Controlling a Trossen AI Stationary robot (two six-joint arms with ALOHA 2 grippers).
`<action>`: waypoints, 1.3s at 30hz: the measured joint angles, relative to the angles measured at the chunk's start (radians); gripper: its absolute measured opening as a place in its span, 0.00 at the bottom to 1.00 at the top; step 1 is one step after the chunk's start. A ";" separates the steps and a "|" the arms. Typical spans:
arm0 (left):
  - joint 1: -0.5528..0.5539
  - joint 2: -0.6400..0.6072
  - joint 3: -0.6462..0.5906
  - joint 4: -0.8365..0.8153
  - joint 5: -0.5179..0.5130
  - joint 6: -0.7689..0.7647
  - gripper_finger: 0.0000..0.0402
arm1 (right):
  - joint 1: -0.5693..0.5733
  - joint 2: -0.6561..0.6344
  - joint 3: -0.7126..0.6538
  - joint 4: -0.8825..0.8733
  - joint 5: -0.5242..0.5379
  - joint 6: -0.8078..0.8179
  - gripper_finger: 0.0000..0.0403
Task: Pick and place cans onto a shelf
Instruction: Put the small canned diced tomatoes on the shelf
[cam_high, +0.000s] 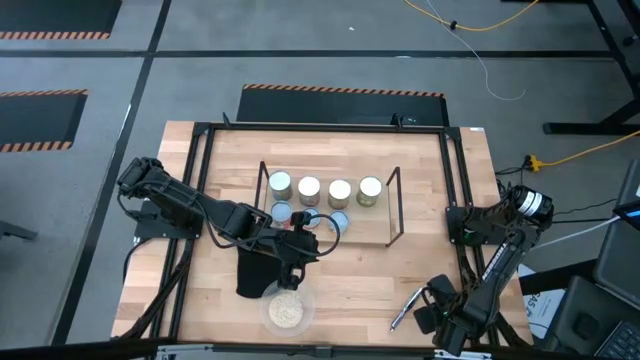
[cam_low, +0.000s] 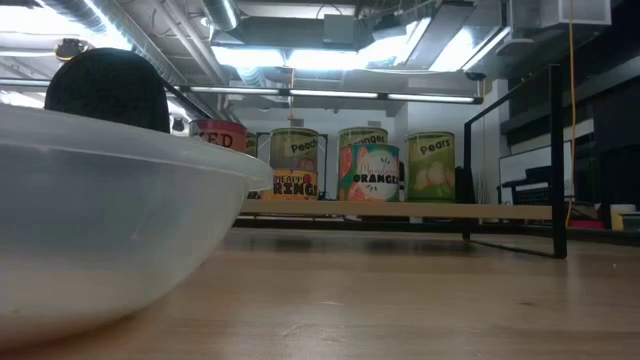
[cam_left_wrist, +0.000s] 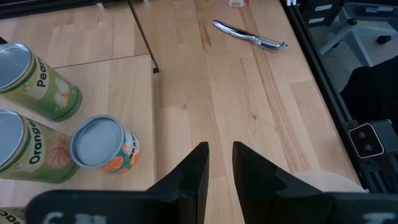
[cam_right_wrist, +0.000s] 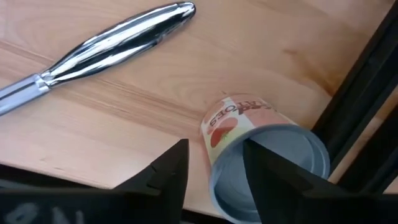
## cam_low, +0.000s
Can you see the pineapple rings yellow can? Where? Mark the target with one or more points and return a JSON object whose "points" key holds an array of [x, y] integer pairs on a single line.
{"points": [[295, 185]]}

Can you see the peaches olive green can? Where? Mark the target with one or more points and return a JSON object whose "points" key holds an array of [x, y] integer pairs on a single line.
{"points": [[294, 150]]}

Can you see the oranges tall green can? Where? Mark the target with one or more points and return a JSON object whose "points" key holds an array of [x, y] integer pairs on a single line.
{"points": [[361, 135]]}

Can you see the mixed fruit red can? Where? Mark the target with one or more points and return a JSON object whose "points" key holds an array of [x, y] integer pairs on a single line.
{"points": [[220, 135]]}

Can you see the pears green can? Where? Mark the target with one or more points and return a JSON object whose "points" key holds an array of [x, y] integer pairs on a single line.
{"points": [[430, 167]]}

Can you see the long white light bar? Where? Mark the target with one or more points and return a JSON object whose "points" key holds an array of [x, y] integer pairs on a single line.
{"points": [[325, 93]]}

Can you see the grey ceiling unit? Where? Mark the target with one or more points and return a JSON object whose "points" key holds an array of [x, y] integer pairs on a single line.
{"points": [[340, 27]]}

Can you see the clear plastic bowl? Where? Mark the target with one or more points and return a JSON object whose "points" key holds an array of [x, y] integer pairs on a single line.
{"points": [[100, 200]]}

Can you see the black oven mitt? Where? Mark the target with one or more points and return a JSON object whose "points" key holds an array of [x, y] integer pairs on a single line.
{"points": [[107, 90]]}

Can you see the flat red item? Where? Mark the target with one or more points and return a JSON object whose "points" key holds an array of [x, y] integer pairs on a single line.
{"points": [[582, 224]]}

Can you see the round black yellow fixture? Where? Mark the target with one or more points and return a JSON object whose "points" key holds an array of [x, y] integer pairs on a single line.
{"points": [[70, 48]]}

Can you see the black cabinet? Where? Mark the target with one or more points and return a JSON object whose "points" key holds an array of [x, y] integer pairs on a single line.
{"points": [[610, 165]]}

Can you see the wooden shelf black metal frame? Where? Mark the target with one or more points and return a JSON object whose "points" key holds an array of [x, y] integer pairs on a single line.
{"points": [[350, 209]]}

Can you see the black aluminium table frame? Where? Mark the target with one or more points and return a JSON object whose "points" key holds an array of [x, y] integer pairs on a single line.
{"points": [[325, 223]]}

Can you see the silver ventilation duct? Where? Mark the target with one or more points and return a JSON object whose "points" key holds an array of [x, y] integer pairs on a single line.
{"points": [[220, 12]]}

